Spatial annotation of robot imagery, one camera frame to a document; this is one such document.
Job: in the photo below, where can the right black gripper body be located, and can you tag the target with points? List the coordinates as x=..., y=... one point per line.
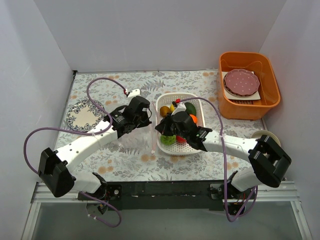
x=163, y=127

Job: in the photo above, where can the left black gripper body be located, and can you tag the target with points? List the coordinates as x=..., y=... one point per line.
x=144, y=119

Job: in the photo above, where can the green custard apple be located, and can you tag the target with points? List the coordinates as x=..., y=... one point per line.
x=167, y=140

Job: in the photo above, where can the red apple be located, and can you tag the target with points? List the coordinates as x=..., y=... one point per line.
x=180, y=139

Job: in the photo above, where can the orange fruit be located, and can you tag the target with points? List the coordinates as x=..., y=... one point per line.
x=194, y=118

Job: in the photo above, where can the green avocado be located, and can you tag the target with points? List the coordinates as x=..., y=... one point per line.
x=190, y=108

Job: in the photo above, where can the clear zip top bag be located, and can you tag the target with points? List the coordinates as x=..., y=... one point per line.
x=139, y=141

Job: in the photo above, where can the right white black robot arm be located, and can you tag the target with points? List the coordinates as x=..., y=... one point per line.
x=269, y=162

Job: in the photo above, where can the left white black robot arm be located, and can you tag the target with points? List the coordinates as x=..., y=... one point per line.
x=57, y=167

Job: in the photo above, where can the brown kiwi fruit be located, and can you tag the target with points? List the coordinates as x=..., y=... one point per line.
x=164, y=111

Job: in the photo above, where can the yellow fruit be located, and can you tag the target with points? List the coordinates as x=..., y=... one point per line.
x=172, y=107

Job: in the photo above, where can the white perforated plastic basket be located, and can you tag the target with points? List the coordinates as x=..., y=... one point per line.
x=178, y=149

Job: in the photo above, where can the floral tablecloth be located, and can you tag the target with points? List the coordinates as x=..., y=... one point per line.
x=107, y=88

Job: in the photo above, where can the blue floral plate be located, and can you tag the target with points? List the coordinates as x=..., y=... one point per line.
x=84, y=116

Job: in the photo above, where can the pink polka dot plate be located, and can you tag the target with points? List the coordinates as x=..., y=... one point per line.
x=241, y=82

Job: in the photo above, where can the beige ceramic bowl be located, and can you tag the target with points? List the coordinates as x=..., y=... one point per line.
x=258, y=134

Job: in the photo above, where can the white square plate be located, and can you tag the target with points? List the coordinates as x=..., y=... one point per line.
x=230, y=96

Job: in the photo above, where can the orange plastic tub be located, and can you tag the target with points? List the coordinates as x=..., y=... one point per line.
x=268, y=90

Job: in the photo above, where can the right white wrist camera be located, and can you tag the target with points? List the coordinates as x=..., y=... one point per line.
x=178, y=106

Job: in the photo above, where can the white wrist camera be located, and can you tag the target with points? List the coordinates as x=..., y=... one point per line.
x=178, y=106
x=132, y=93

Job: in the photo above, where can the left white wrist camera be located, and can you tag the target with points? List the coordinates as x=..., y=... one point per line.
x=132, y=93

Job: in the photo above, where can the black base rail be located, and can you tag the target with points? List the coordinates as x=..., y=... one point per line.
x=159, y=195

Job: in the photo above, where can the aluminium frame rail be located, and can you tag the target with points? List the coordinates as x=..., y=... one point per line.
x=286, y=192

